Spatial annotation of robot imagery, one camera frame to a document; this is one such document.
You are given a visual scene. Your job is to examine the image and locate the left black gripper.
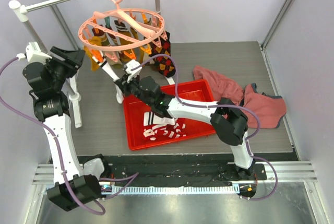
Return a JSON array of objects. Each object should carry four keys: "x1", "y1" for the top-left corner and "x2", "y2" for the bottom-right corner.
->
[{"x1": 42, "y1": 47, "x2": 85, "y2": 91}]

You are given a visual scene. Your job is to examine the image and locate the white black striped sock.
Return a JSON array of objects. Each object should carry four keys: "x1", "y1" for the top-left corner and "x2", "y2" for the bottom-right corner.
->
[
  {"x1": 143, "y1": 112, "x2": 176, "y2": 126},
  {"x1": 99, "y1": 58, "x2": 124, "y2": 104}
]

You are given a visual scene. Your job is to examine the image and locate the red santa sock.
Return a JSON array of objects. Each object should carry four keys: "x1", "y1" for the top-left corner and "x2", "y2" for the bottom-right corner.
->
[{"x1": 142, "y1": 129, "x2": 156, "y2": 141}]

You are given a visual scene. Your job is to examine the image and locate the red white striped sock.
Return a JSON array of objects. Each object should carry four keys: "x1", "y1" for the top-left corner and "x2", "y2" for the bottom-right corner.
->
[
  {"x1": 152, "y1": 124, "x2": 168, "y2": 136},
  {"x1": 162, "y1": 123, "x2": 186, "y2": 139}
]

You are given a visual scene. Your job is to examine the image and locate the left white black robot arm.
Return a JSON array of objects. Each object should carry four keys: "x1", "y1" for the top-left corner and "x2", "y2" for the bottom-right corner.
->
[{"x1": 22, "y1": 42, "x2": 111, "y2": 211}]

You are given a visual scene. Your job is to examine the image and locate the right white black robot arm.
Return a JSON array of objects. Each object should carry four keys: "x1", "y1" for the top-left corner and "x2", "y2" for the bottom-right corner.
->
[{"x1": 114, "y1": 75, "x2": 255, "y2": 180}]

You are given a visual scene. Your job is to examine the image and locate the pink round clip hanger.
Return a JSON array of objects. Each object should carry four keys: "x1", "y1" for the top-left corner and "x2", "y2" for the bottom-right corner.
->
[{"x1": 78, "y1": 0, "x2": 169, "y2": 65}]

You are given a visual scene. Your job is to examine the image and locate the beige brown striped sock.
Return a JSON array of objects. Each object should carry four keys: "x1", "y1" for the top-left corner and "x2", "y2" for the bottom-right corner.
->
[{"x1": 99, "y1": 17, "x2": 124, "y2": 69}]

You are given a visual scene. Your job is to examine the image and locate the black argyle sock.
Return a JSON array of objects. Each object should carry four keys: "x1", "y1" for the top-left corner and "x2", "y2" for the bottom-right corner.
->
[{"x1": 149, "y1": 31, "x2": 175, "y2": 78}]

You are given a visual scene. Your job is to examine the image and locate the white clothes rack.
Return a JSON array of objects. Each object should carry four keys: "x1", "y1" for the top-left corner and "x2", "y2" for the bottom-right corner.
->
[{"x1": 8, "y1": 0, "x2": 161, "y2": 52}]

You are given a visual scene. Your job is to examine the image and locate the red plastic tray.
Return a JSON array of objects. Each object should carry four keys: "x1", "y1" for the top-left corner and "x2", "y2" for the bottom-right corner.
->
[{"x1": 123, "y1": 79, "x2": 215, "y2": 150}]

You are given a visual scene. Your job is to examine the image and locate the pink crumpled garment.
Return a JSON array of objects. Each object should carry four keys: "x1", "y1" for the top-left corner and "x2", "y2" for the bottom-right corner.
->
[{"x1": 193, "y1": 66, "x2": 287, "y2": 129}]

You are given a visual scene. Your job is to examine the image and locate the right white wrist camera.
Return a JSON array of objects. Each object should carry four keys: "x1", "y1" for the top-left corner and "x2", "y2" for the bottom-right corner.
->
[{"x1": 124, "y1": 60, "x2": 142, "y2": 83}]

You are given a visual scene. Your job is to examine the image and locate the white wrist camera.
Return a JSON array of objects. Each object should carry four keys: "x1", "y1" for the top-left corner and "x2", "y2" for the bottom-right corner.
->
[
  {"x1": 124, "y1": 60, "x2": 142, "y2": 83},
  {"x1": 16, "y1": 42, "x2": 52, "y2": 64}
]

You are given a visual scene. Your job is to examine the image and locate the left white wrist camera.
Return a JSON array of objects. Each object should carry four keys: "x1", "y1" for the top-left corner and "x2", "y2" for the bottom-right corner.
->
[{"x1": 16, "y1": 42, "x2": 52, "y2": 64}]

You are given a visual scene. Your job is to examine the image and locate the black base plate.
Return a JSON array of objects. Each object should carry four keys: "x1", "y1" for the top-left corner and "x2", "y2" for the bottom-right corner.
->
[{"x1": 99, "y1": 153, "x2": 268, "y2": 187}]

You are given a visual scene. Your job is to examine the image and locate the white slotted cable duct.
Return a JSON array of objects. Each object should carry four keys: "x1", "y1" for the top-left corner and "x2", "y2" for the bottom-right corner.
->
[{"x1": 100, "y1": 184, "x2": 240, "y2": 195}]

